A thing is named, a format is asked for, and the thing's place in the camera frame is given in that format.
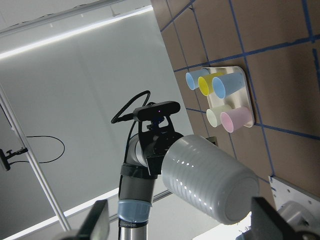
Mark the pink plastic cup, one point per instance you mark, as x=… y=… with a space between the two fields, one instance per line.
x=236 y=118

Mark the grey plastic cup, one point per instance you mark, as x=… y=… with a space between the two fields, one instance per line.
x=209 y=179

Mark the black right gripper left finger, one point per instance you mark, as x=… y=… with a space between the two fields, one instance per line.
x=96 y=226

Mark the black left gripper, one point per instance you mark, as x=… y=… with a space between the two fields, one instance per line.
x=155 y=143

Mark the cream plastic cup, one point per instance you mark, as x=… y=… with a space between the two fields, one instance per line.
x=213 y=114

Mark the white plastic tray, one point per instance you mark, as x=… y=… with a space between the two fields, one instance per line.
x=240 y=98

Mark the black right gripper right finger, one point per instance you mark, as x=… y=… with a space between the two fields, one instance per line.
x=267 y=224

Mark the blue plastic cup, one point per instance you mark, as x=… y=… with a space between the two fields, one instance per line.
x=192 y=77
x=227 y=84

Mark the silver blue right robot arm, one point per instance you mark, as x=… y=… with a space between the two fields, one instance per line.
x=292 y=221

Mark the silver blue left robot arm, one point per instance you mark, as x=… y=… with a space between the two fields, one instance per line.
x=136 y=189

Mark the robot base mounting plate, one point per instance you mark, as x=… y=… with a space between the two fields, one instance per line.
x=284 y=191

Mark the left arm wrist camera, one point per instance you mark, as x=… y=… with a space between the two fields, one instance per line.
x=161 y=109

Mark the yellow plastic cup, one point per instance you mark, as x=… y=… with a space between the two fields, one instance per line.
x=205 y=83

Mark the overhead mounted camera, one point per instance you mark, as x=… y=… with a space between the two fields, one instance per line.
x=9 y=154

